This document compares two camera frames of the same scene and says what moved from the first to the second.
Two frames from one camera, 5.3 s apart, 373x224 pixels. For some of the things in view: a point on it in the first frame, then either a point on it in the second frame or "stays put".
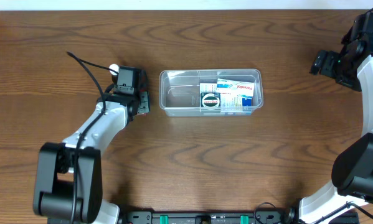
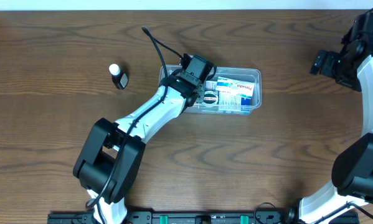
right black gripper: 323,62 stays put
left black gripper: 146,100 → 202,93
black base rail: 208,217 stays put
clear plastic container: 210,92 stays put
